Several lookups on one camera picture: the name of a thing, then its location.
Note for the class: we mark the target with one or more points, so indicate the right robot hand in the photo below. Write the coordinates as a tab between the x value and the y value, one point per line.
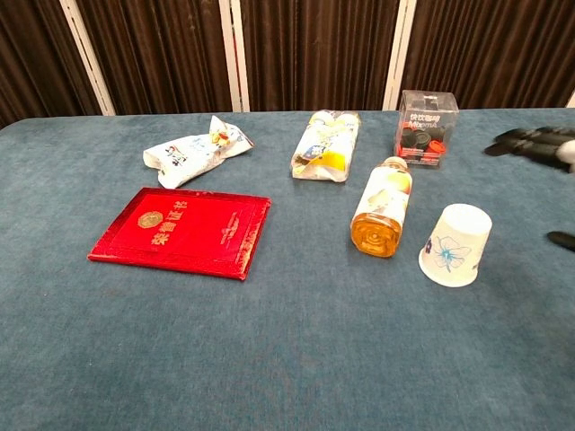
539	141

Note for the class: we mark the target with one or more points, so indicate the white paper cup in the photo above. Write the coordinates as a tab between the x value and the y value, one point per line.
454	244

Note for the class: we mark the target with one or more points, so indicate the orange tea bottle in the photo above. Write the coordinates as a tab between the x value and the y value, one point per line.
382	208

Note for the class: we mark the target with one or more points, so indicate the clear plastic box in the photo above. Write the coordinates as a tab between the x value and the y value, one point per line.
427	130

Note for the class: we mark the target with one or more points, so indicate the white yellow snack bag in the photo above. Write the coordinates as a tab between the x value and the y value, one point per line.
327	146

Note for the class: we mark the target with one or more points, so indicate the dark curtain partition screen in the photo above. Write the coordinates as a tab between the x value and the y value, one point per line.
287	51

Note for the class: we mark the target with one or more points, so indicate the blue table mat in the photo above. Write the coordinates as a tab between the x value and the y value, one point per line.
287	323

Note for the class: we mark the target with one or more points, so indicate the white crumpled snack bag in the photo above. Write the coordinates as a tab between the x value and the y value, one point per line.
195	152

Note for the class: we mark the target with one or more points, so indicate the red certificate book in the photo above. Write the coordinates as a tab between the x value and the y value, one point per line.
182	231

